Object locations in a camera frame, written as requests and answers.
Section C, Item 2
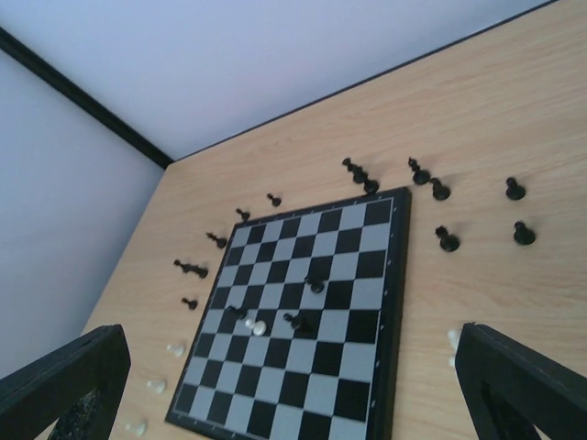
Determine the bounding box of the black rook far left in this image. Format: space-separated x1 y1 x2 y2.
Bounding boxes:
514 221 536 246

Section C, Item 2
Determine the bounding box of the white piece bottom right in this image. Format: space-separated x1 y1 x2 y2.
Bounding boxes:
146 379 167 394

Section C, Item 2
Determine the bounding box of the black bishop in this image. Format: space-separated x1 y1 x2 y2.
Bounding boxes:
205 232 227 248
408 157 431 185

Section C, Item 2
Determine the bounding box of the black bishop top right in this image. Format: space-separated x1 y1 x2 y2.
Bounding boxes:
205 232 227 248

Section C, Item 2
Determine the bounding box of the black pawn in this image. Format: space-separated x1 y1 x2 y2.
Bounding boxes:
227 305 248 320
430 178 451 201
363 179 380 194
266 193 282 207
305 275 325 294
182 298 198 310
505 177 526 201

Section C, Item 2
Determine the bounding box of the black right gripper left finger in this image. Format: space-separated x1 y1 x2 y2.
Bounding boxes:
1 324 131 439

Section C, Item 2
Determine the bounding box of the white piece lowest right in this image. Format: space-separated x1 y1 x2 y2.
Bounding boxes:
125 421 148 437

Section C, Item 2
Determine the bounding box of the black and silver chessboard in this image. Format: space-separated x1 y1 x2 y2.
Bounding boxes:
165 187 412 439

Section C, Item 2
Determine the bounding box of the black queen top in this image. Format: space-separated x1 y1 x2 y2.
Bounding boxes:
342 158 368 184

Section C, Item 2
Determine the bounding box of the white pawn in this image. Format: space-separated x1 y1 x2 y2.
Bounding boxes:
448 329 461 368
166 344 185 358
245 319 267 336

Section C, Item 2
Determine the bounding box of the black bishop left side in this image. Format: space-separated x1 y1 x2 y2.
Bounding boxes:
408 157 431 185

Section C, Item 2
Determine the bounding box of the black king top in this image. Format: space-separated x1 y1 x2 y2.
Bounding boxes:
173 259 208 279

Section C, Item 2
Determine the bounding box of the black knight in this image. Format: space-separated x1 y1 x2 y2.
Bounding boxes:
236 208 250 222
435 225 460 252
283 313 312 334

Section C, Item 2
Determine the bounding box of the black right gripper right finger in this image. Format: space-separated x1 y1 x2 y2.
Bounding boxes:
457 323 586 439

